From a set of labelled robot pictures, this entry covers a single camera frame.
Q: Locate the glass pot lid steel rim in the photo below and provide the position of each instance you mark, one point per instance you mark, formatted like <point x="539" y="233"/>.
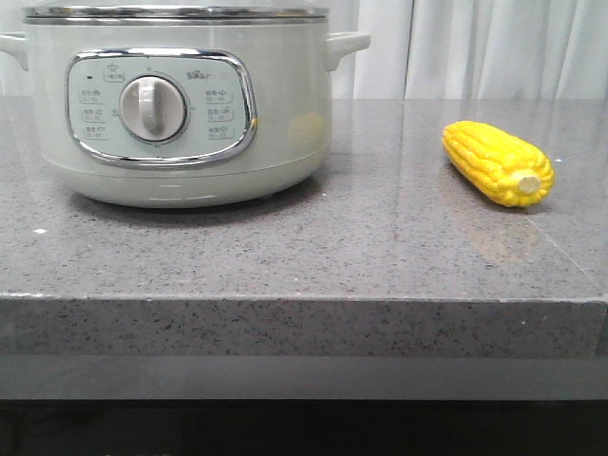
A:
<point x="59" y="12"/>

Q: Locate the yellow corn cob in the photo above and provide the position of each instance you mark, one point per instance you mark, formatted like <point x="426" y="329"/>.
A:
<point x="508" y="170"/>

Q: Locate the pale green electric cooking pot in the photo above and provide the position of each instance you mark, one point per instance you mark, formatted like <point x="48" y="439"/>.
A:
<point x="179" y="108"/>

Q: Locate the white pleated curtain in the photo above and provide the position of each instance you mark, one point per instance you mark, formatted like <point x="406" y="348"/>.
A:
<point x="505" y="50"/>

